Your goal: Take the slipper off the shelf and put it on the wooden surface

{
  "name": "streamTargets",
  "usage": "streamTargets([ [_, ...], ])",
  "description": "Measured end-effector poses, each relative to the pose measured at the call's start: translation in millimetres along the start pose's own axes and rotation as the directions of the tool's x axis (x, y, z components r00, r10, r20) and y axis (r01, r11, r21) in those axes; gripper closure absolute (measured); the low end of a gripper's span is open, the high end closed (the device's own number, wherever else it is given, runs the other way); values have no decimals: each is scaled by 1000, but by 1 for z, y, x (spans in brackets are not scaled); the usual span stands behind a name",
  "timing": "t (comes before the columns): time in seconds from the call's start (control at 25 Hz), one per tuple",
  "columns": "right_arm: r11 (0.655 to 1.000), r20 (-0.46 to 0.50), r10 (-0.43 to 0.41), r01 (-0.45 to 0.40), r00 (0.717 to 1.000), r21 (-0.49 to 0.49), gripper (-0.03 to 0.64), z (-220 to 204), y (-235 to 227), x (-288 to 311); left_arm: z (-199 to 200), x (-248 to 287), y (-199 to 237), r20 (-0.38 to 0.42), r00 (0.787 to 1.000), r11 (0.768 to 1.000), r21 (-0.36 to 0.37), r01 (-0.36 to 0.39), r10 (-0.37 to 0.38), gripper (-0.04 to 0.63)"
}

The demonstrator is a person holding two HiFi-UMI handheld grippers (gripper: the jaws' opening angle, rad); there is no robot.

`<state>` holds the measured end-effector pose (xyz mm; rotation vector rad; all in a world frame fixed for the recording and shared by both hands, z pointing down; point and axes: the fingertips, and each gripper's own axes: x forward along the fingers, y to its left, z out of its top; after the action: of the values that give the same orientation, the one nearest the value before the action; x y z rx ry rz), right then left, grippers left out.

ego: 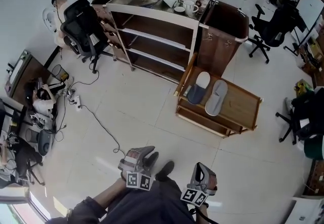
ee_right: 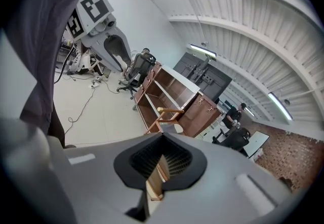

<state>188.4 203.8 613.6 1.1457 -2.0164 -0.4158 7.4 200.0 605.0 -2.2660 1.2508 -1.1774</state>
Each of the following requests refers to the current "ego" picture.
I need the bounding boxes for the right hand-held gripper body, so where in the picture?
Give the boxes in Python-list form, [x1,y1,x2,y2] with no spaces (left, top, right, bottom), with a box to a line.
[180,167,215,207]

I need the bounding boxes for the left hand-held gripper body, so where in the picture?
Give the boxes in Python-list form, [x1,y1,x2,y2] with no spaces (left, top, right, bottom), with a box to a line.
[118,151,152,190]

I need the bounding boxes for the light grey slipper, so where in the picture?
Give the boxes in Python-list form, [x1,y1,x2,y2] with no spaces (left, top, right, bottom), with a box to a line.
[204,80,228,117]

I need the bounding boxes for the low wooden shoe rack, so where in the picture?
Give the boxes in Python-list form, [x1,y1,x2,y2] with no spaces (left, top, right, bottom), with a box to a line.
[174,52,264,139]

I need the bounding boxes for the dark grey slipper white insole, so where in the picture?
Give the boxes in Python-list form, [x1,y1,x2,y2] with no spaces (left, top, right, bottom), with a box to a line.
[187,71,211,104]

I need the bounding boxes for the metal and wood service cart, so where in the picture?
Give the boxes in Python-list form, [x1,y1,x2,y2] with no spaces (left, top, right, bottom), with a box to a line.
[91,0,250,86]

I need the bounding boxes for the person's right forearm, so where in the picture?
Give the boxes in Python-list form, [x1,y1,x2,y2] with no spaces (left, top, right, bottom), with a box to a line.
[198,202,210,221]

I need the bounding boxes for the person's left forearm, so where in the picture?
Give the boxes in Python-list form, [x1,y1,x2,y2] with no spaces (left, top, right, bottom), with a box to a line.
[92,178,127,212]

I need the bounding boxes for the person's right hand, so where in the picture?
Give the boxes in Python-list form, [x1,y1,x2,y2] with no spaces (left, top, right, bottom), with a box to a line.
[207,172,218,192]

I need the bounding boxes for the person's left hand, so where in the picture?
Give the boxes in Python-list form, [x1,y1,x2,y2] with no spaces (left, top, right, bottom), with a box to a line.
[125,150,140,160]

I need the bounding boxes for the person's dark trousers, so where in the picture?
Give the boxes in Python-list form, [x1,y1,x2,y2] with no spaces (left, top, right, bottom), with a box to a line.
[106,177,195,224]

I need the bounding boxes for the person's dark jacket sleeve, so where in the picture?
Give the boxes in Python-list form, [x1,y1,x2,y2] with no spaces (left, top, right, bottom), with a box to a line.
[48,196,109,224]

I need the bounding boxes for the white power strip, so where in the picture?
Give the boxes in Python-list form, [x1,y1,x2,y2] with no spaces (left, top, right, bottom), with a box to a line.
[64,88,82,109]

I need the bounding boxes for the grey round device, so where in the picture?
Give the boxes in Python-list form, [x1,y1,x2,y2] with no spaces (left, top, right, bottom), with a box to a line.
[37,129,54,157]

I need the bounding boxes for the black swivel chair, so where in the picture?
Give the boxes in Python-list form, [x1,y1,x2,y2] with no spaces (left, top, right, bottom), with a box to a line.
[10,139,46,185]

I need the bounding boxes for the dark green stool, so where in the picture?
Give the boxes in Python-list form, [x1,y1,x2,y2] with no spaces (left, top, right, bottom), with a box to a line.
[303,134,324,160]

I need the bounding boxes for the black office chair with clothes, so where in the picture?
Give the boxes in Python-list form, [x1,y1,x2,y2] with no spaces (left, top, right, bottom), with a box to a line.
[275,88,324,145]

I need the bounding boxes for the colourful bag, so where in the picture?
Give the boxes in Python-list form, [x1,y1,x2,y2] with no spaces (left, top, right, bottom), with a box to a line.
[293,79,314,93]

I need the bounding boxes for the black mesh office chair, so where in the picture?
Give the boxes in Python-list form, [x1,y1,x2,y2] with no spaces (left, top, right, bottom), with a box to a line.
[60,0,114,74]

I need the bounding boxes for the brown wooden desk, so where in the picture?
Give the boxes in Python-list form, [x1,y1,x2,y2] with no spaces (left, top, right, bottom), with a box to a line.
[5,49,54,99]

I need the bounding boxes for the white striped mug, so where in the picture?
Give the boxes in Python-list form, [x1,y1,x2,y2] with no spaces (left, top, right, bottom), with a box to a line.
[182,0,200,17]

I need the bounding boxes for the black office chair with armrests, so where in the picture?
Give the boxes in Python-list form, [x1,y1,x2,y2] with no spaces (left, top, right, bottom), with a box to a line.
[248,4,294,64]

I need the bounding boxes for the white plastic chair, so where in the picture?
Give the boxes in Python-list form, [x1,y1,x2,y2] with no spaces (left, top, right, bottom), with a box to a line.
[42,7,59,32]

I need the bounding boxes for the cardboard box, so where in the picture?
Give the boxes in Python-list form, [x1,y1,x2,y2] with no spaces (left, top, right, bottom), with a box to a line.
[305,38,324,60]

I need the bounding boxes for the whiteboard on stand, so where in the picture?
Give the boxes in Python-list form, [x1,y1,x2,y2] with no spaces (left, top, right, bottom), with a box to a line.
[283,0,324,56]

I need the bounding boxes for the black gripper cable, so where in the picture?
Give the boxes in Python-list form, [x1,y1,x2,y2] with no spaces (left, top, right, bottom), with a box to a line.
[189,202,221,224]

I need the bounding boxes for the black floor cable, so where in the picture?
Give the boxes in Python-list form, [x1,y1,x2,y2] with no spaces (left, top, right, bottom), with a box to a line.
[80,105,121,154]

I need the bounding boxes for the wire wastebasket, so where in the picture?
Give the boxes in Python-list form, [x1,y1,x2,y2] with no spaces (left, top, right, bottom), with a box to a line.
[51,64,69,82]

